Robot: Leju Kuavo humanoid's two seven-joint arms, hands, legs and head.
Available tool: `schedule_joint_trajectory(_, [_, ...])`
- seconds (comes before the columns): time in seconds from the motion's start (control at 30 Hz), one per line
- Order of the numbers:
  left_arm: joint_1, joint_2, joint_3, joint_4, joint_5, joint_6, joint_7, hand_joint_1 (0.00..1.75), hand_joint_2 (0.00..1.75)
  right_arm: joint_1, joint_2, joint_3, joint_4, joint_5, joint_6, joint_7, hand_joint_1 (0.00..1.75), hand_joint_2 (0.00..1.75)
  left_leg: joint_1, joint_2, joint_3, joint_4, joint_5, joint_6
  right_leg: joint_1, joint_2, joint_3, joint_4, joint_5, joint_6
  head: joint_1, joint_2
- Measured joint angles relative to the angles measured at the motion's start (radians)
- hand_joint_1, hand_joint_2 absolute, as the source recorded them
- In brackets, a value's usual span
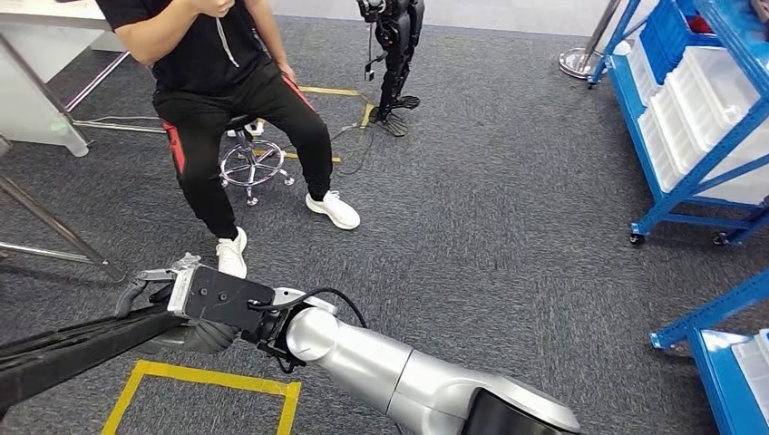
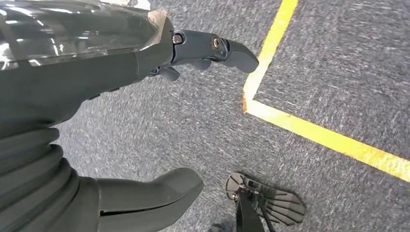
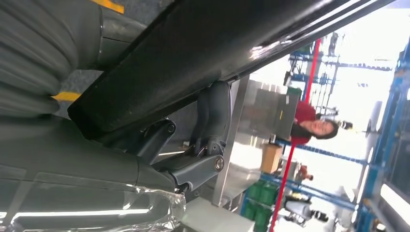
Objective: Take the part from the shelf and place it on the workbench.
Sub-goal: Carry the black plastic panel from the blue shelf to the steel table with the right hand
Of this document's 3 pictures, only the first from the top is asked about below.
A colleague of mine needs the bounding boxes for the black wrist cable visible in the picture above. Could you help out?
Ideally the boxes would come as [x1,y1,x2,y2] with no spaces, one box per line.
[248,286,369,330]

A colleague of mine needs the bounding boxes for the yellow floor tape outline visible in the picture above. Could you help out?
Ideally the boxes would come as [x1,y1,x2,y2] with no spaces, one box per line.
[101,360,303,435]
[252,85,376,164]

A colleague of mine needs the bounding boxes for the white desk panel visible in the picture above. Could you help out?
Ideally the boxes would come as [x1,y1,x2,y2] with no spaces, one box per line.
[0,24,92,159]

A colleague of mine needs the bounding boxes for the person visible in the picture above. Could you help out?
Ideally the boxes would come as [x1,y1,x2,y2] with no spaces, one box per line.
[94,0,362,280]

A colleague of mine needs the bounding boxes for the blue metal shelf rack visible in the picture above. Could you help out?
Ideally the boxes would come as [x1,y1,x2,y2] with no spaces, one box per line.
[648,268,769,435]
[587,0,769,247]

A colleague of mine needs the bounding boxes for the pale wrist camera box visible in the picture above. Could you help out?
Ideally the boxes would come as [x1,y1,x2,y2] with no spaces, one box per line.
[167,266,200,317]

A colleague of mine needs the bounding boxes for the blue plastic bin stack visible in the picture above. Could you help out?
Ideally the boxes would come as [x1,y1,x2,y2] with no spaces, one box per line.
[638,0,722,85]

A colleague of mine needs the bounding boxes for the chrome stanchion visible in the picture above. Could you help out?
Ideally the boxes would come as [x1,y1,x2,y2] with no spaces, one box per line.
[559,0,626,81]

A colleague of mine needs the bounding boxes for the chrome stool with black seat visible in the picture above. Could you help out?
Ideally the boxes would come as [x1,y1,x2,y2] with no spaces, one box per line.
[219,113,297,208]

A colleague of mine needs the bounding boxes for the stainless steel table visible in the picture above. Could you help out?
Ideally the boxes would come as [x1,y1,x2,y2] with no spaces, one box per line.
[0,0,166,150]

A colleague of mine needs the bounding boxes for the person's right hand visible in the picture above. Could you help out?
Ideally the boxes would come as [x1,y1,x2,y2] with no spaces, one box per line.
[187,0,237,19]

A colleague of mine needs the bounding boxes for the black floor cable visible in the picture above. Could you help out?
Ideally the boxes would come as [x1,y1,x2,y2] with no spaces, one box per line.
[328,122,378,177]

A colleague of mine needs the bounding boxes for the large translucent white bin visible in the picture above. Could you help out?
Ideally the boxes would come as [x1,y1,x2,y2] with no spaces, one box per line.
[637,90,769,207]

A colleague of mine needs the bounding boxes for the white plastic bin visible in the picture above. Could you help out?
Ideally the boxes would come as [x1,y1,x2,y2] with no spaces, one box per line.
[626,38,662,108]
[729,328,769,401]
[665,45,763,131]

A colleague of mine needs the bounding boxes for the black plastic frame part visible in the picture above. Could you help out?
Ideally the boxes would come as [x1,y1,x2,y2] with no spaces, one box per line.
[0,303,188,415]

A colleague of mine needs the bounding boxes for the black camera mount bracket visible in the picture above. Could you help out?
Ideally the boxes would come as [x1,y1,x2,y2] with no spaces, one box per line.
[182,266,277,335]

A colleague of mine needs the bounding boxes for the black humanoid robot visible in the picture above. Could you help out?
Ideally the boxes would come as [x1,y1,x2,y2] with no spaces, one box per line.
[357,0,426,138]

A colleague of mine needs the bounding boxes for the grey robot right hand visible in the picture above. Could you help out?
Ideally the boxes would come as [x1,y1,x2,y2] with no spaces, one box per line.
[113,252,241,355]

